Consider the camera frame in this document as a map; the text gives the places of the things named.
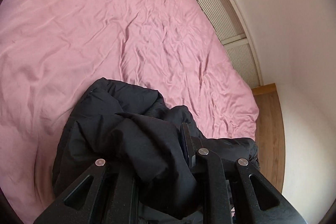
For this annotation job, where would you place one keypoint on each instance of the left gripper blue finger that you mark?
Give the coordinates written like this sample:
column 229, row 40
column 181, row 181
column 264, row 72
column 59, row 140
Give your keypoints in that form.
column 188, row 146

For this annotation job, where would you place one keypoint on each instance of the black puffer jacket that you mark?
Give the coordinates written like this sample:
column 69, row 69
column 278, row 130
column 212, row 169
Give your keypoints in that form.
column 113, row 114

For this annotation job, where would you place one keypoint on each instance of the wooden headboard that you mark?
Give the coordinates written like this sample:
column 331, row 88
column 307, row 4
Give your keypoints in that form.
column 270, row 136

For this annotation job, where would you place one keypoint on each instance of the pink bed sheet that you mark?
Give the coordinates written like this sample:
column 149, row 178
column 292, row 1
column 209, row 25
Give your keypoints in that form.
column 53, row 50

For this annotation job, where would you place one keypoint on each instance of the white louvered wall panel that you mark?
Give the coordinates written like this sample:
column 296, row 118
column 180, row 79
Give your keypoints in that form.
column 232, row 32

